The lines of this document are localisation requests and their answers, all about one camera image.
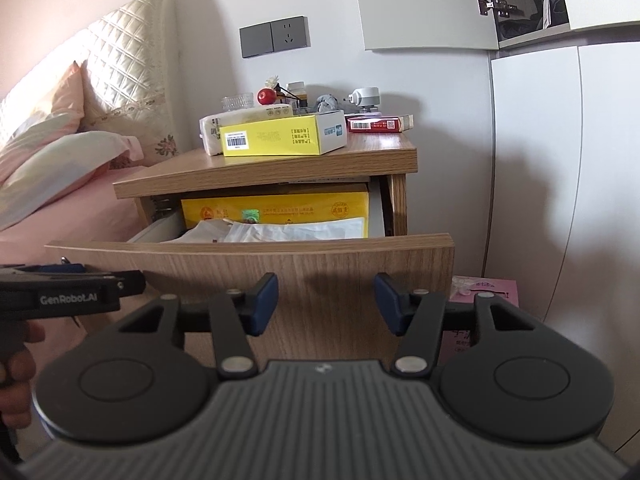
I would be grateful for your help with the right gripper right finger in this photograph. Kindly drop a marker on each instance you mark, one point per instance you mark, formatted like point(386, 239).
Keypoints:
point(522, 382)

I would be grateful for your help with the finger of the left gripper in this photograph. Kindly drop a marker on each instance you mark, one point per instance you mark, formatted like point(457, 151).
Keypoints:
point(130, 283)

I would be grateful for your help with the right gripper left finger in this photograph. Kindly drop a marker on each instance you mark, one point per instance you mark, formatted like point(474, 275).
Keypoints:
point(153, 371)

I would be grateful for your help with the yellow white ointment box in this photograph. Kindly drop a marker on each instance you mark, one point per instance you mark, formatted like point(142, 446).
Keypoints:
point(303, 135)

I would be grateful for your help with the wooden drawer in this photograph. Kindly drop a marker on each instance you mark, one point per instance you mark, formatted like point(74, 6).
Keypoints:
point(326, 308)

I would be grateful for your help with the large yellow box in drawer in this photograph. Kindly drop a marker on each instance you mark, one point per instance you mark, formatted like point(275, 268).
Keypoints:
point(287, 205)

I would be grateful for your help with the person's left hand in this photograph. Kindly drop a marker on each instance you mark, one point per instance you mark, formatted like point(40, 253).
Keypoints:
point(16, 394)

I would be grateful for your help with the pink box on floor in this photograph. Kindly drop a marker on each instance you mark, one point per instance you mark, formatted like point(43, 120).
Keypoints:
point(460, 331)

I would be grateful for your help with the white plastic bag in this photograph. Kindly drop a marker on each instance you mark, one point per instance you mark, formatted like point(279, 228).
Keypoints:
point(227, 231)

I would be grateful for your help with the white tissue pack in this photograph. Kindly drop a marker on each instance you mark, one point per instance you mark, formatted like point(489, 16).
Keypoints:
point(211, 126)

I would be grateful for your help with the pink pillow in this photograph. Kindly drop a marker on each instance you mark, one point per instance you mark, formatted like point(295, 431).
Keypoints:
point(38, 111)

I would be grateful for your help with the clear glass cup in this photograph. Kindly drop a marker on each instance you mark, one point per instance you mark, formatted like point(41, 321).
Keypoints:
point(241, 101)

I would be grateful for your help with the red round ball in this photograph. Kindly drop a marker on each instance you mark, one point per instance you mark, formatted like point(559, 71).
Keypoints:
point(266, 96)

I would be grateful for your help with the white flower diffuser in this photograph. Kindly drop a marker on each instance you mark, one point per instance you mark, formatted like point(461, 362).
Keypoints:
point(272, 82)

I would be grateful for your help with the brown medicine bottle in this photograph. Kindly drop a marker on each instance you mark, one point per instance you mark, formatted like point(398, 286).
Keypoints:
point(297, 90)

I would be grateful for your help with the wooden nightstand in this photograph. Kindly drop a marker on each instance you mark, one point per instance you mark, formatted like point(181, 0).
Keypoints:
point(389, 156)

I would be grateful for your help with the grey crumpled cloth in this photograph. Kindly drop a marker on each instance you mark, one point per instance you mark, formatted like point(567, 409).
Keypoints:
point(327, 103)

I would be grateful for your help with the red cigarette box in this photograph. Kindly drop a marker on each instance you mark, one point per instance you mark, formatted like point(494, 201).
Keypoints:
point(379, 123)

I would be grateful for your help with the white plug adapter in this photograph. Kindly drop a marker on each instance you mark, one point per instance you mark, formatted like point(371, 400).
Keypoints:
point(364, 100)

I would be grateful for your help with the metal door hinge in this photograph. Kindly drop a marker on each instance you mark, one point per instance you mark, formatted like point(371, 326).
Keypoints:
point(501, 8)

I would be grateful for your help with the white cabinet door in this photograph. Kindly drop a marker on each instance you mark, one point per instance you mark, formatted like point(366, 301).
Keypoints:
point(426, 24)

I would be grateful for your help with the grey wall socket panel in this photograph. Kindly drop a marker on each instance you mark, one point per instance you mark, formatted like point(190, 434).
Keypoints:
point(276, 36)

